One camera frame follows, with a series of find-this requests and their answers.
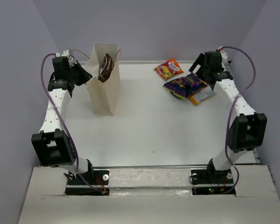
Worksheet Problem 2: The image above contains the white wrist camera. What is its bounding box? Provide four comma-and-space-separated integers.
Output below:
55, 49, 75, 67
216, 46, 228, 70

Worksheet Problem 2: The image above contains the orange red candy packet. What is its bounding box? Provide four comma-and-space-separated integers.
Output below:
154, 58, 184, 80

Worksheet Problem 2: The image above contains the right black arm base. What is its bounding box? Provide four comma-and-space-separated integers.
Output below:
189, 169, 236, 196

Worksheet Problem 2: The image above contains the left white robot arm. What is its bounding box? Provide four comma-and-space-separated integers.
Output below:
31, 52, 94, 184

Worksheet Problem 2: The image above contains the orange snack bar packet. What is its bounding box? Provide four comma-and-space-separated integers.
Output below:
188, 86, 215, 105

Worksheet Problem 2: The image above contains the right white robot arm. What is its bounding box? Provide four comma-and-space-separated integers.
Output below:
189, 51, 267, 185

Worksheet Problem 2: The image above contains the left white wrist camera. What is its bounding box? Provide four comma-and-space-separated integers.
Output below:
55, 49, 75, 67

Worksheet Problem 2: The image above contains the beige paper bag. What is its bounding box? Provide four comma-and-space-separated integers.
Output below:
82, 43, 121, 116

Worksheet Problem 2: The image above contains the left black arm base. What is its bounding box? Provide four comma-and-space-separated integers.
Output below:
63, 169, 110, 196

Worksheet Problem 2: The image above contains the purple snack bag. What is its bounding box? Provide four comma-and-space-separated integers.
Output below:
163, 73, 208, 99

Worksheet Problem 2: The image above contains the brown Kettle chips bag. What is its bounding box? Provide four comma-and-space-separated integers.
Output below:
98, 53, 113, 83

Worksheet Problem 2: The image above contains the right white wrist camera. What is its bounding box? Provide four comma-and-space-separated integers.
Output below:
216, 46, 228, 70

